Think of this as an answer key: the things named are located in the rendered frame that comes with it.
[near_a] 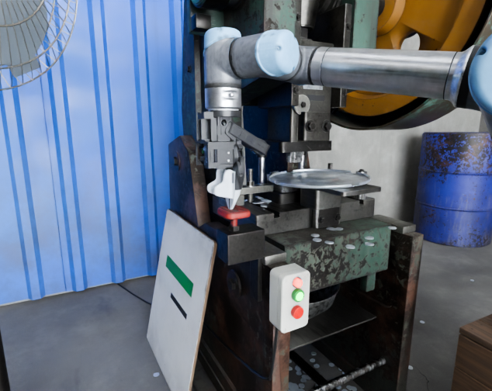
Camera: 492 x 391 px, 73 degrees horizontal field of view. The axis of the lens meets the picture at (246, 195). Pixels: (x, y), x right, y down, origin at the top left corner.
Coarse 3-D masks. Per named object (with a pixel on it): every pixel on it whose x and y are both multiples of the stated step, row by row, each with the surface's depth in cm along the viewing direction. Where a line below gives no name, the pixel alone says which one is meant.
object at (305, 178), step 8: (272, 176) 104; (280, 176) 103; (288, 176) 103; (296, 176) 102; (304, 176) 99; (312, 176) 98; (320, 176) 98; (328, 176) 97; (336, 176) 97; (344, 176) 100; (352, 176) 99; (360, 176) 99; (368, 176) 97; (280, 184) 91; (288, 184) 88; (296, 184) 91; (304, 184) 90; (312, 184) 90; (320, 184) 90; (328, 184) 89; (336, 184) 89; (344, 184) 89; (352, 184) 88; (360, 184) 87
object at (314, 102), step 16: (304, 96) 94; (320, 96) 99; (272, 112) 103; (288, 112) 96; (304, 112) 94; (320, 112) 96; (272, 128) 104; (288, 128) 97; (304, 128) 94; (320, 128) 97
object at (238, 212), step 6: (222, 210) 74; (228, 210) 73; (234, 210) 73; (240, 210) 73; (246, 210) 73; (228, 216) 71; (234, 216) 71; (240, 216) 72; (246, 216) 73; (234, 222) 75
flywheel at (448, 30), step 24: (408, 0) 107; (432, 0) 100; (456, 0) 94; (480, 0) 86; (384, 24) 111; (408, 24) 108; (432, 24) 101; (456, 24) 92; (480, 24) 88; (384, 48) 116; (432, 48) 102; (456, 48) 92; (360, 96) 125; (384, 96) 114; (408, 96) 106
